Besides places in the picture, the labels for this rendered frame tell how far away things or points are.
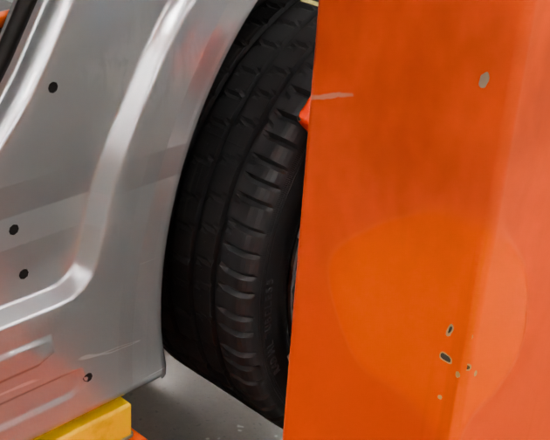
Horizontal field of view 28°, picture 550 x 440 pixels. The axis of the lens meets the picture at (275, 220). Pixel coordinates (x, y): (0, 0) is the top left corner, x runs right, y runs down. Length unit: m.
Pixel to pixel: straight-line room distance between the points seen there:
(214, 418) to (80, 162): 1.43
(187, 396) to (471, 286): 1.91
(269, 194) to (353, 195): 0.51
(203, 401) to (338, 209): 1.83
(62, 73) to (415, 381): 0.52
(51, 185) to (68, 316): 0.15
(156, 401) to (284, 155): 1.39
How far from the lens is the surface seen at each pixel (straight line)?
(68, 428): 1.30
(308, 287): 0.81
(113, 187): 1.17
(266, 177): 1.26
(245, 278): 1.29
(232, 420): 2.52
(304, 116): 1.21
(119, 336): 1.26
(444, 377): 0.75
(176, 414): 2.53
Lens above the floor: 1.52
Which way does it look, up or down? 27 degrees down
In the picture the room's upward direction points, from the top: 4 degrees clockwise
